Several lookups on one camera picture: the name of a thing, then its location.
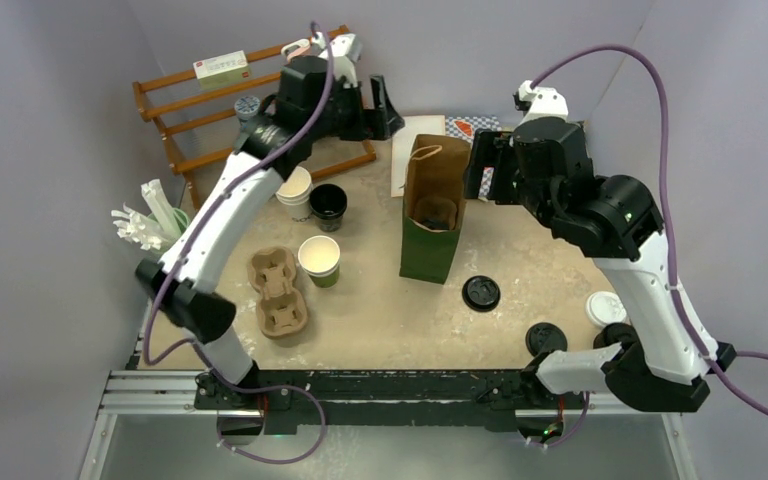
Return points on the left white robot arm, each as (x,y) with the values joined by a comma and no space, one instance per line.
(182,283)

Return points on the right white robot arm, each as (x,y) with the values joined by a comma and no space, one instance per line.
(623,232)

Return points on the white paper bag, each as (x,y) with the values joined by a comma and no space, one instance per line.
(402,144)

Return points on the green straw holder cup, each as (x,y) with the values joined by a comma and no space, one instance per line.
(182,220)

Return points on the wooden shelf rack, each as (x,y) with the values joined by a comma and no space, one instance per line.
(196,124)

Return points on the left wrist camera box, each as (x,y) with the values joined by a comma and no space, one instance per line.
(346,50)

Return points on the blue lidded jar left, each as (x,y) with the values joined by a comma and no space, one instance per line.
(246,108)

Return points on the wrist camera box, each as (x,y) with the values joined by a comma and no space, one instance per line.
(346,50)
(536,102)

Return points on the black paper cup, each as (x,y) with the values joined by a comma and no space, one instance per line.
(328,205)

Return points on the blue checkered paper bag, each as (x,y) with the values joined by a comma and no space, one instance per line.
(464,127)

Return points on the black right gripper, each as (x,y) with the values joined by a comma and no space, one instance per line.
(491,150)

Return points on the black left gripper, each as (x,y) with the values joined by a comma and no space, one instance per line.
(376,123)

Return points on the white green box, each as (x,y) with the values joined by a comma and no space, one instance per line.
(221,71)

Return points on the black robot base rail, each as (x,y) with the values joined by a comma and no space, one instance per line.
(496,400)

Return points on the white paper cup stack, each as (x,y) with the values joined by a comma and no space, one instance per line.
(294,194)
(319,256)

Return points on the pink white clip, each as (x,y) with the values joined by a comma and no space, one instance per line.
(298,48)

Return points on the green paper bag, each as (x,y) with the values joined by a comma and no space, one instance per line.
(436,167)

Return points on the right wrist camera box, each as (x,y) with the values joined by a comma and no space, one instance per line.
(536,102)

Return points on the white cup lid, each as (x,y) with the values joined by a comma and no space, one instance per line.
(604,308)

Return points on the brown pulp cup carrier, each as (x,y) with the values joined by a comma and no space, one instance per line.
(436,206)

